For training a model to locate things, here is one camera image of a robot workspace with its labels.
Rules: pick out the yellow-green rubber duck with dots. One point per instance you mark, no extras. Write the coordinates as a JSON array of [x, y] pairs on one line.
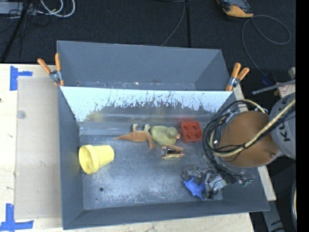
[[163, 135]]

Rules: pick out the orange toy dinosaur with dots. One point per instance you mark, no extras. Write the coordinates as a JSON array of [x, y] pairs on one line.
[[138, 136]]

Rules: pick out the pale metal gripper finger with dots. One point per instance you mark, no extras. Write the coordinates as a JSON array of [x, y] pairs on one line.
[[192, 172], [207, 193]]

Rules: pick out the blue toy animal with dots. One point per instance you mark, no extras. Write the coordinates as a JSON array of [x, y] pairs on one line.
[[194, 187]]

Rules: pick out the red block with holes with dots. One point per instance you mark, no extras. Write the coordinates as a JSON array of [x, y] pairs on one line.
[[191, 132]]

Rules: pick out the pale brown flat board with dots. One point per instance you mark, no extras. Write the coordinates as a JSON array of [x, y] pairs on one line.
[[36, 149]]

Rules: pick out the grey metal bin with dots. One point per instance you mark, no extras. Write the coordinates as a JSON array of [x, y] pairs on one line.
[[135, 178]]

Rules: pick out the yellow plastic cup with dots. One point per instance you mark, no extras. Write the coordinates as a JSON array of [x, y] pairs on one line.
[[96, 158]]

